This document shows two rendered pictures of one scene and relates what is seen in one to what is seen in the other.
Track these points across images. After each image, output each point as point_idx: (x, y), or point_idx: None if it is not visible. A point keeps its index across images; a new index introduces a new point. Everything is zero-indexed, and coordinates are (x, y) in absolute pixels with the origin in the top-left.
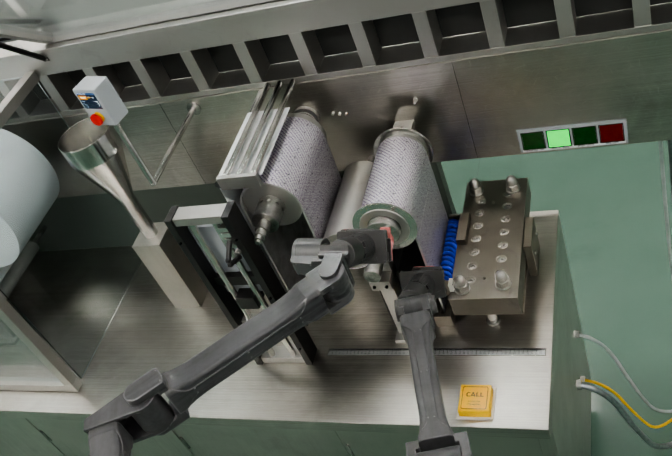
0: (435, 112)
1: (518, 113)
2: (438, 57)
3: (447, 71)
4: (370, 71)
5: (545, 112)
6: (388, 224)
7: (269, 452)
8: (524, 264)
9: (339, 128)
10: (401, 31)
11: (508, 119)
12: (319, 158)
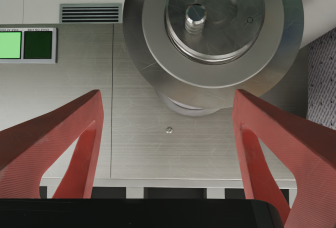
0: (149, 104)
1: (49, 88)
2: (126, 185)
3: (119, 165)
4: (216, 180)
5: (17, 85)
6: (187, 46)
7: None
8: None
9: (286, 97)
10: (174, 197)
11: (62, 80)
12: (330, 118)
